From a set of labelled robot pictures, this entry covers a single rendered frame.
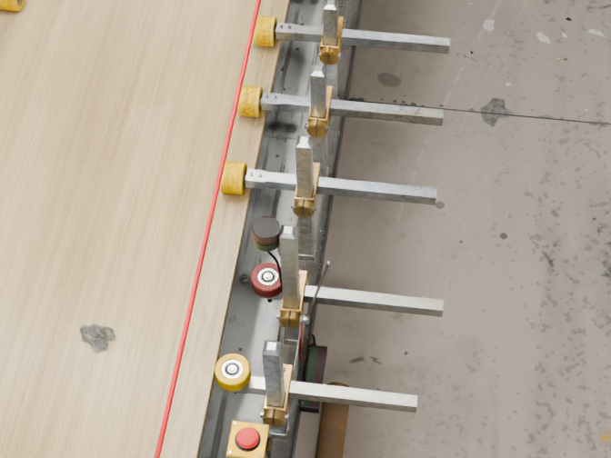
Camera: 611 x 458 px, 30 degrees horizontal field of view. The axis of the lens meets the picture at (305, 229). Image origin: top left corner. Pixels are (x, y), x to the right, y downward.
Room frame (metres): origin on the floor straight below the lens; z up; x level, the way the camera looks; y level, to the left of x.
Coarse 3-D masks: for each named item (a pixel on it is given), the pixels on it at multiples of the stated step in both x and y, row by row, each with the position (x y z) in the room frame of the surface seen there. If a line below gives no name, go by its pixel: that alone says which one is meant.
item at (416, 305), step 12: (312, 288) 1.42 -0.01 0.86; (324, 288) 1.42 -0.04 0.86; (324, 300) 1.39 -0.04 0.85; (336, 300) 1.39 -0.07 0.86; (348, 300) 1.39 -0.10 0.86; (360, 300) 1.38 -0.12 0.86; (372, 300) 1.38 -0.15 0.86; (384, 300) 1.38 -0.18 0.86; (396, 300) 1.38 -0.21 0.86; (408, 300) 1.38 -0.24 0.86; (420, 300) 1.38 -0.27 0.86; (432, 300) 1.38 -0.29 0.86; (396, 312) 1.37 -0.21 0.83; (408, 312) 1.36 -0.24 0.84; (420, 312) 1.36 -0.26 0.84; (432, 312) 1.35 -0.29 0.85
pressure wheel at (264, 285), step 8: (264, 264) 1.46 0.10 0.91; (272, 264) 1.46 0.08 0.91; (256, 272) 1.44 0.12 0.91; (264, 272) 1.44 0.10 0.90; (272, 272) 1.44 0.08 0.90; (256, 280) 1.42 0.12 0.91; (264, 280) 1.42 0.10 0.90; (272, 280) 1.42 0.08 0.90; (256, 288) 1.40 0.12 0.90; (264, 288) 1.40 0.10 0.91; (272, 288) 1.39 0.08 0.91; (280, 288) 1.40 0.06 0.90; (264, 296) 1.39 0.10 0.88; (272, 296) 1.39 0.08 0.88
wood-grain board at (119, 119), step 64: (64, 0) 2.37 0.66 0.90; (128, 0) 2.36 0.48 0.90; (192, 0) 2.36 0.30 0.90; (0, 64) 2.13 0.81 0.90; (64, 64) 2.13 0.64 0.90; (128, 64) 2.12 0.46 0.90; (192, 64) 2.11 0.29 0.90; (256, 64) 2.11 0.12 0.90; (0, 128) 1.91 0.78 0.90; (64, 128) 1.90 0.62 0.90; (128, 128) 1.89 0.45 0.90; (192, 128) 1.89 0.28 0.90; (256, 128) 1.88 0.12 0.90; (0, 192) 1.70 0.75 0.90; (64, 192) 1.70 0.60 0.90; (128, 192) 1.69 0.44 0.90; (192, 192) 1.68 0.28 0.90; (0, 256) 1.51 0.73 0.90; (64, 256) 1.50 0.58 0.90; (128, 256) 1.50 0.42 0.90; (192, 256) 1.49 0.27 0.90; (0, 320) 1.33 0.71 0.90; (64, 320) 1.33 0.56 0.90; (128, 320) 1.32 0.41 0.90; (192, 320) 1.32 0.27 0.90; (0, 384) 1.17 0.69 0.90; (64, 384) 1.16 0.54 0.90; (128, 384) 1.16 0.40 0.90; (192, 384) 1.15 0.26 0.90; (0, 448) 1.02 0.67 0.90; (64, 448) 1.01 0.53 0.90; (128, 448) 1.01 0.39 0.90; (192, 448) 1.00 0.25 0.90
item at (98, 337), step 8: (80, 328) 1.30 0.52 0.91; (88, 328) 1.30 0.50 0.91; (96, 328) 1.30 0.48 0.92; (104, 328) 1.30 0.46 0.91; (112, 328) 1.30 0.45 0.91; (88, 336) 1.28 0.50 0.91; (96, 336) 1.28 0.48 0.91; (104, 336) 1.28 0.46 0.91; (112, 336) 1.28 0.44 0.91; (96, 344) 1.26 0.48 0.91; (104, 344) 1.26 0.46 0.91; (96, 352) 1.24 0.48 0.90
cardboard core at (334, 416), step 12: (336, 384) 1.56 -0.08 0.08; (324, 408) 1.49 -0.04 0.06; (336, 408) 1.48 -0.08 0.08; (348, 408) 1.50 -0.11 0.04; (324, 420) 1.45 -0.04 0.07; (336, 420) 1.44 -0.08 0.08; (324, 432) 1.41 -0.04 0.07; (336, 432) 1.41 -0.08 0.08; (324, 444) 1.37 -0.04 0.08; (336, 444) 1.37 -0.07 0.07; (324, 456) 1.33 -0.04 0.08; (336, 456) 1.33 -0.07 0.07
